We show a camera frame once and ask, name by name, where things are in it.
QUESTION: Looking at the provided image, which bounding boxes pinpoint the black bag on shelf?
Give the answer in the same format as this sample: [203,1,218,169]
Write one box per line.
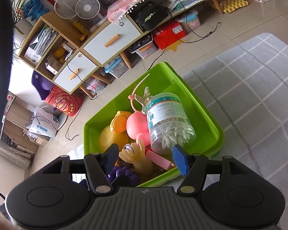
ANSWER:
[129,2,169,32]

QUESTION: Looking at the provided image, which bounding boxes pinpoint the wooden cabinet with drawers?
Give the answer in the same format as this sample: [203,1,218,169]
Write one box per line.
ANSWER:
[17,0,255,99]

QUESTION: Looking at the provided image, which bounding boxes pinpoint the blue plush toy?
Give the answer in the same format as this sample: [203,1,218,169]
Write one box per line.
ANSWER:
[17,0,49,21]

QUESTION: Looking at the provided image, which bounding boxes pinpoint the white shopping bag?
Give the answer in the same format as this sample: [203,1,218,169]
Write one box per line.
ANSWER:
[28,107,59,138]

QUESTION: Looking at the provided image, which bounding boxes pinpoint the black cable near lens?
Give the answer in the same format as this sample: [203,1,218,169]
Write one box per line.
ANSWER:
[0,0,14,159]

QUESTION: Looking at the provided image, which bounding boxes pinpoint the green plastic cookie box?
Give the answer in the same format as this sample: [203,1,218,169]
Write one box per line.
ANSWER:
[83,62,224,187]

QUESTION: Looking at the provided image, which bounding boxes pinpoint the pink round toy with cord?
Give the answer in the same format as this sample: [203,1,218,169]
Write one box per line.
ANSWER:
[126,74,150,147]

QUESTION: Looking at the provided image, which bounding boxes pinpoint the purple toy grapes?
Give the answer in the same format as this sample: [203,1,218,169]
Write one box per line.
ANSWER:
[106,166,140,186]

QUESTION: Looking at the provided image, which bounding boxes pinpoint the white starfish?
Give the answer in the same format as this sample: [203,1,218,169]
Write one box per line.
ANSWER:
[134,87,152,115]

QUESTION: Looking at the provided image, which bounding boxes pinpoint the white desk fan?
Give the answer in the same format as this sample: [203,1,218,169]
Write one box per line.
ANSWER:
[75,0,100,20]

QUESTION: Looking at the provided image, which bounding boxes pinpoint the red box under cabinet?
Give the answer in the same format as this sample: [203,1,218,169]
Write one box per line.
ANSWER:
[152,20,186,50]

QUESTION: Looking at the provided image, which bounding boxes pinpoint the amber rubber hand toy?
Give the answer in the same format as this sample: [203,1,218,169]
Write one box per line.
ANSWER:
[119,139,153,176]

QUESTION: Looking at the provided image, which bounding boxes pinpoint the red printed bucket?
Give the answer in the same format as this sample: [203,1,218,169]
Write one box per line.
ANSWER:
[45,86,83,116]

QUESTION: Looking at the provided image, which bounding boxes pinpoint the yellow egg tray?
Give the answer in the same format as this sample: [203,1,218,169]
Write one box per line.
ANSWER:
[216,0,249,14]

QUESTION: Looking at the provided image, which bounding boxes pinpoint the pink card packet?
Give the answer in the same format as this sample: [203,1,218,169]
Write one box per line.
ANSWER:
[145,150,176,171]

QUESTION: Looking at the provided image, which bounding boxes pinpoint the yellow toy duck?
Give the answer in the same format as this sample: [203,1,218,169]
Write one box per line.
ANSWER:
[98,126,129,153]

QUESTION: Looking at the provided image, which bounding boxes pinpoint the potted green plant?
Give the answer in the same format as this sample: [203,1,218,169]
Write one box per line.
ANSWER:
[0,0,25,64]

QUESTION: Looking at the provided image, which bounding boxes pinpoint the grey checked table cloth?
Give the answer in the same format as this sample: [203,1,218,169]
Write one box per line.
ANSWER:
[67,32,288,230]

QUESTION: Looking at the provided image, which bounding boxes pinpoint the clear cotton swab jar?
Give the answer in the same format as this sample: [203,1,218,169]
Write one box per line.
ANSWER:
[146,92,196,154]

